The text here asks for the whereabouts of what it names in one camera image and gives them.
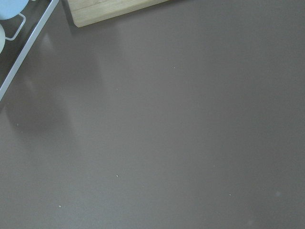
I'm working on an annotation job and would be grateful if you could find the wooden cutting board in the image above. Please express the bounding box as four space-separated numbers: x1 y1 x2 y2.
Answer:
64 0 168 28

